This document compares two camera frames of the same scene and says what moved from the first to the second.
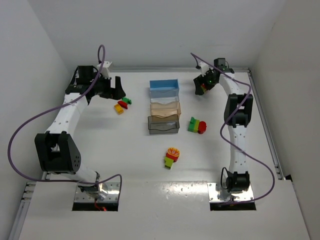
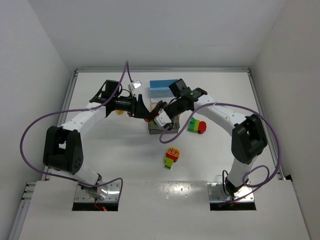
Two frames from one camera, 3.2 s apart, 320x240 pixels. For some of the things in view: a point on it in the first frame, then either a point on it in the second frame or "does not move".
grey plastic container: [163, 124] does not move
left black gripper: [110, 87] → [136, 106]
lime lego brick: [168, 163] does not move
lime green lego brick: [196, 127] does not move
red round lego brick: [202, 127] does not move
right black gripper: [203, 81] → [164, 109]
